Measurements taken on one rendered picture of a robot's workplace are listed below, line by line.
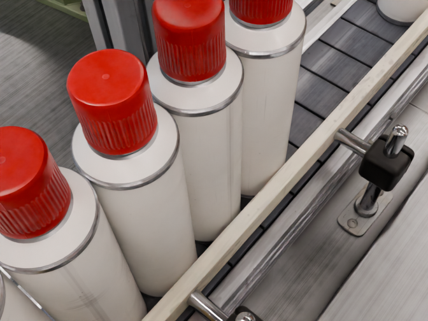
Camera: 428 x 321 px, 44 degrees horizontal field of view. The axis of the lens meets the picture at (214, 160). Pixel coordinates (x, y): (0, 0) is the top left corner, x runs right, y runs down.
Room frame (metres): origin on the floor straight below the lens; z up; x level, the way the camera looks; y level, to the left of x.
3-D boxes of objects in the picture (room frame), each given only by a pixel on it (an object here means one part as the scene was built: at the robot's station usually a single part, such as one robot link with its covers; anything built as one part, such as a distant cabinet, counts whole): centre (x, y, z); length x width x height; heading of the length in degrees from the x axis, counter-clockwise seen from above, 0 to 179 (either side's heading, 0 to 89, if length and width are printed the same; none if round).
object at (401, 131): (0.21, -0.13, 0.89); 0.03 x 0.03 x 0.12; 47
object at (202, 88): (0.19, 0.01, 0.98); 0.05 x 0.05 x 0.20
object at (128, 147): (0.15, 0.04, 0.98); 0.05 x 0.05 x 0.20
